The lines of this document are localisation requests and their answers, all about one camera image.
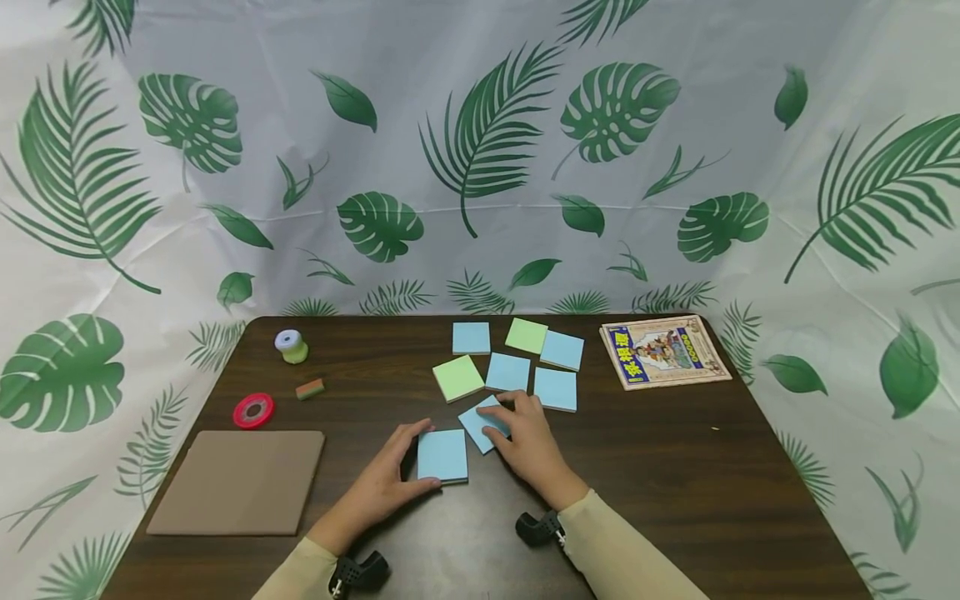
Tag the person's right hand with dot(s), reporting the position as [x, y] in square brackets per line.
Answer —
[534, 458]

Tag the person's left hand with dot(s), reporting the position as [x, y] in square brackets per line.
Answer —
[379, 483]

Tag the person's right fingers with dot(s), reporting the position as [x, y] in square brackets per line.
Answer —
[525, 402]

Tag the person's right thumb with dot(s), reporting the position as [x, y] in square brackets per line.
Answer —
[496, 435]

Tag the person's left fingers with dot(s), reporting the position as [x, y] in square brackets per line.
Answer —
[411, 432]

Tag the person's left thumb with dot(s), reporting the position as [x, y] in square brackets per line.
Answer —
[424, 487]

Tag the blue sticky note pad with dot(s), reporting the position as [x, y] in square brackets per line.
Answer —
[471, 337]
[442, 457]
[556, 388]
[508, 372]
[475, 421]
[562, 350]

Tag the person's left forearm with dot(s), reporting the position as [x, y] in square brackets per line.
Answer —
[300, 575]

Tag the person's right forearm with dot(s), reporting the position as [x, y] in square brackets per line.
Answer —
[622, 554]

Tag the green sticky note pad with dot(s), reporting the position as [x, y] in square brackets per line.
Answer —
[526, 335]
[457, 377]

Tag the black wrist band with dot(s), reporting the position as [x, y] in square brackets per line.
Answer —
[536, 528]
[361, 573]

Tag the small green and red eraser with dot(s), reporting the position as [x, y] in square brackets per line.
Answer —
[310, 388]

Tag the green and white tape roll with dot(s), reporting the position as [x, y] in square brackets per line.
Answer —
[292, 346]

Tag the illustrated picture book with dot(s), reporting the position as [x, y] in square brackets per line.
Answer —
[664, 352]

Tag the red tape roll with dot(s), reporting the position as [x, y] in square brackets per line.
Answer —
[253, 411]

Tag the brown rectangular board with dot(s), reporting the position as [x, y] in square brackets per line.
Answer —
[236, 482]

